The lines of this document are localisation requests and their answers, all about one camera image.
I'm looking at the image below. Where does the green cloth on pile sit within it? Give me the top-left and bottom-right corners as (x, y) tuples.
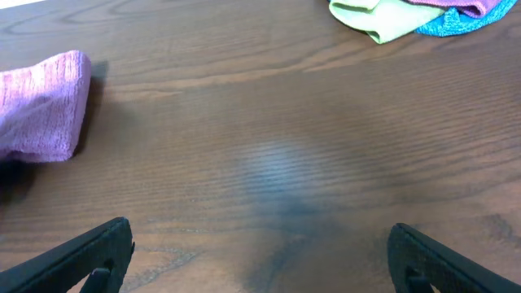
(329, 0), (444, 44)

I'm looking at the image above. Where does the blue cloth on pile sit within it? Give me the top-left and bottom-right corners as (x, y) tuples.
(415, 0), (517, 37)

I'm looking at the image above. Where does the purple cloth on pile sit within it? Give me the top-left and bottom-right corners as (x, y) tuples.
(408, 0), (501, 19)

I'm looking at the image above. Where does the purple cloth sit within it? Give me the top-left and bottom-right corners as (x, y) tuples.
(1, 50), (91, 163)
(408, 0), (501, 19)

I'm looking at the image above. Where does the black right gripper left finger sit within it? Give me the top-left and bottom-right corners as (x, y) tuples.
(1, 217), (135, 293)

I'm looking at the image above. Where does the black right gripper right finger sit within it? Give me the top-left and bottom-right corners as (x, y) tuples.
(387, 223), (520, 293)

